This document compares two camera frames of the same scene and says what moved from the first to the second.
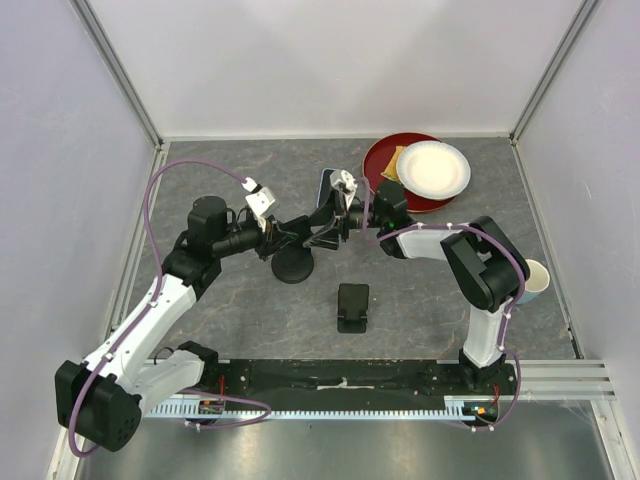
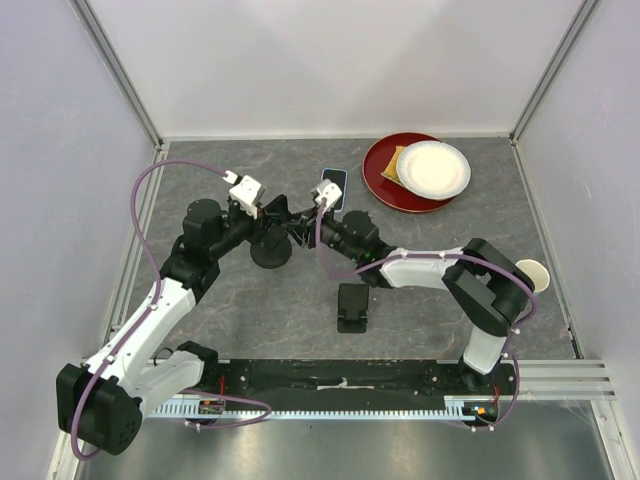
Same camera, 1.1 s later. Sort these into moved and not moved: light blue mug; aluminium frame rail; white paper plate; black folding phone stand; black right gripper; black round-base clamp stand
Moved: black round-base clamp stand; black right gripper
Not moved: white paper plate; aluminium frame rail; light blue mug; black folding phone stand
